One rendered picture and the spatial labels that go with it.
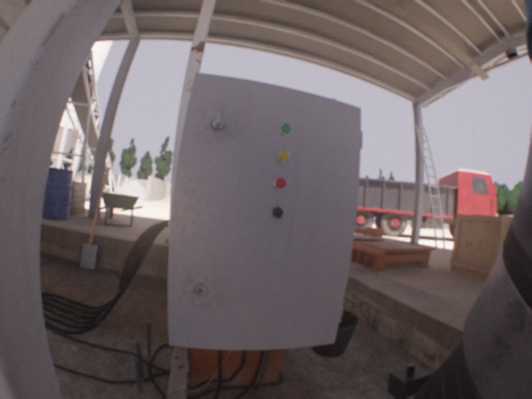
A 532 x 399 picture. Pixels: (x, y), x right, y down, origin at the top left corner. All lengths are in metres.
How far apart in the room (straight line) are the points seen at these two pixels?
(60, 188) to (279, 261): 4.24
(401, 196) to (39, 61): 8.93
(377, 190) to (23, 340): 8.86
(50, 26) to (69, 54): 0.03
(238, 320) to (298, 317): 0.14
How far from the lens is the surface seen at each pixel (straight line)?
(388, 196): 8.89
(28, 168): 0.15
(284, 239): 0.48
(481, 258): 3.32
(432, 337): 1.83
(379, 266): 2.94
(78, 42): 0.19
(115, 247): 3.07
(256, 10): 5.40
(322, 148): 0.52
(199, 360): 1.24
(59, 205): 4.52
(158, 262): 2.92
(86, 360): 1.58
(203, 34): 1.40
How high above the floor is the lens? 0.98
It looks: 2 degrees up
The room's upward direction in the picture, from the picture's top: 6 degrees clockwise
